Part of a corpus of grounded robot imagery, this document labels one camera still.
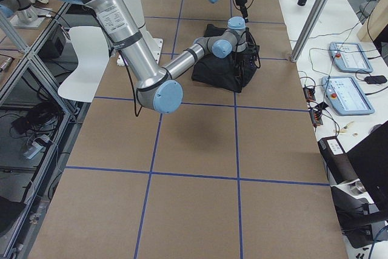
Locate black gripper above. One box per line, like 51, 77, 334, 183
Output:
235, 0, 249, 23
233, 50, 252, 68

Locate black printed t-shirt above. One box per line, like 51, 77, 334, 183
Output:
192, 21, 257, 93

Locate far teach pendant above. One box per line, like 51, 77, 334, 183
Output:
329, 42, 373, 73

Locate teach pendant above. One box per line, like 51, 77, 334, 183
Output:
321, 76, 375, 116
329, 42, 373, 73

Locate near teach pendant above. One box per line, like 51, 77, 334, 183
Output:
321, 76, 375, 116

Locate black handheld device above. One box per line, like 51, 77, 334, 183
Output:
364, 75, 387, 84

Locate white plastic chair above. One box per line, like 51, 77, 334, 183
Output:
58, 26, 109, 103

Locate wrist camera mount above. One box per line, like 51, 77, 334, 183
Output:
246, 28, 261, 69

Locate aluminium frame post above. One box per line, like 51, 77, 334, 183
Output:
290, 0, 328, 63

